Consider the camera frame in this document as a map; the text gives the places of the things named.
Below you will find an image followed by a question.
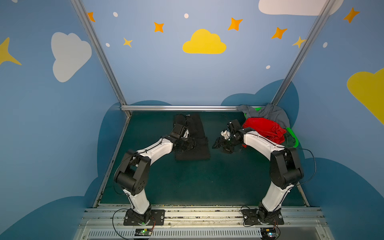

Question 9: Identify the black t shirt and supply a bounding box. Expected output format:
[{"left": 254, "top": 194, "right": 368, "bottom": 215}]
[{"left": 174, "top": 113, "right": 211, "bottom": 161}]

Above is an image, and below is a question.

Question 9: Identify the red t shirt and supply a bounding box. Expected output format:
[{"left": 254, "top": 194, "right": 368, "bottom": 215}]
[{"left": 242, "top": 118, "right": 287, "bottom": 145}]

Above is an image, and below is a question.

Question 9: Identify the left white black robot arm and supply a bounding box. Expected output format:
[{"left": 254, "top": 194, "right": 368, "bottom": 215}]
[{"left": 114, "top": 133, "right": 196, "bottom": 225}]

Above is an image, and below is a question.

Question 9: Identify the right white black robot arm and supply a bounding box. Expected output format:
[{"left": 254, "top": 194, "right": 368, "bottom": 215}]
[{"left": 213, "top": 120, "right": 304, "bottom": 223}]

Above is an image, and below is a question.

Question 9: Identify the grey t shirt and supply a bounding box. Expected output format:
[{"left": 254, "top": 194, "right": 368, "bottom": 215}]
[{"left": 236, "top": 104, "right": 291, "bottom": 129}]

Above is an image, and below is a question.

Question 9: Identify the green plastic basket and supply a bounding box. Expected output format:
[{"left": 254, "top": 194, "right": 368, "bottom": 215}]
[{"left": 256, "top": 108, "right": 299, "bottom": 147}]

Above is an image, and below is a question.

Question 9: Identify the right controller board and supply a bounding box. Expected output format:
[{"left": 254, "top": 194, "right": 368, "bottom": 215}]
[{"left": 261, "top": 228, "right": 279, "bottom": 240}]

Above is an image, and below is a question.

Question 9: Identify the controller board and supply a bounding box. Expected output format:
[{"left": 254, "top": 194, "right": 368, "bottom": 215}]
[
  {"left": 261, "top": 228, "right": 279, "bottom": 240},
  {"left": 135, "top": 229, "right": 153, "bottom": 237}
]

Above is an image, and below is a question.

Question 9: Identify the left controller board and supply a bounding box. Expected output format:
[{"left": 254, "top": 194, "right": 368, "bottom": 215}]
[{"left": 135, "top": 229, "right": 153, "bottom": 237}]

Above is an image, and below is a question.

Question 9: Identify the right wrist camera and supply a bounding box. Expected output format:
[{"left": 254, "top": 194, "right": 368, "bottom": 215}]
[{"left": 221, "top": 130, "right": 231, "bottom": 140}]

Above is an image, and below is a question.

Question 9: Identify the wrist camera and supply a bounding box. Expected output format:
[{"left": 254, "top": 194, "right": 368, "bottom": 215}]
[
  {"left": 221, "top": 130, "right": 231, "bottom": 140},
  {"left": 170, "top": 124, "right": 189, "bottom": 139}
]

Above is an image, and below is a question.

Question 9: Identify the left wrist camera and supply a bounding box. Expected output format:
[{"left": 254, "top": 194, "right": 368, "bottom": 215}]
[{"left": 170, "top": 124, "right": 189, "bottom": 139}]

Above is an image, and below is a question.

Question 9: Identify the back aluminium frame rail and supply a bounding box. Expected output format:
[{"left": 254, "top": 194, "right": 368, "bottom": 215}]
[{"left": 121, "top": 105, "right": 238, "bottom": 112}]

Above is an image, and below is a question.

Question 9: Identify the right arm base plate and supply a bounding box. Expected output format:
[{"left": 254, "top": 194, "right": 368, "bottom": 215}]
[{"left": 241, "top": 208, "right": 285, "bottom": 227}]

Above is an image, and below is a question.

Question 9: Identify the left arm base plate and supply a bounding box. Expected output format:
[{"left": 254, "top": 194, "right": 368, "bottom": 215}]
[{"left": 123, "top": 209, "right": 165, "bottom": 226}]

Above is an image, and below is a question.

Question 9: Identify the left side table rail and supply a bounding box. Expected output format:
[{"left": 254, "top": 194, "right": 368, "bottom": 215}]
[{"left": 92, "top": 111, "right": 132, "bottom": 208}]

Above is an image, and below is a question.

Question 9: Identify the table rail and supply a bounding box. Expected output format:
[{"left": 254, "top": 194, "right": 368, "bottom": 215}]
[
  {"left": 92, "top": 111, "right": 132, "bottom": 208},
  {"left": 297, "top": 185, "right": 311, "bottom": 207}
]

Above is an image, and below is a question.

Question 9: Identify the right side table rail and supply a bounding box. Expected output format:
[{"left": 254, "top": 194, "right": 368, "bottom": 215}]
[{"left": 297, "top": 185, "right": 311, "bottom": 207}]

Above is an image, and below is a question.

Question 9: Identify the front aluminium rail bed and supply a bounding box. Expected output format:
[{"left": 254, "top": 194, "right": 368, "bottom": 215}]
[{"left": 74, "top": 205, "right": 334, "bottom": 240}]

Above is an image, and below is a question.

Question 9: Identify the right aluminium frame post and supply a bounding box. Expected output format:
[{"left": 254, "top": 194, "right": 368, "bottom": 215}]
[{"left": 271, "top": 0, "right": 336, "bottom": 106}]

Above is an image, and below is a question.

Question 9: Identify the aluminium frame post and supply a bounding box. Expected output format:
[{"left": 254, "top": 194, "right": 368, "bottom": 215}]
[
  {"left": 271, "top": 0, "right": 336, "bottom": 106},
  {"left": 71, "top": 0, "right": 127, "bottom": 106}
]

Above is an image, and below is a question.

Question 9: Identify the left aluminium frame post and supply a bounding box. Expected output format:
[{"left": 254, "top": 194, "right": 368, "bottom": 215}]
[{"left": 71, "top": 0, "right": 127, "bottom": 106}]

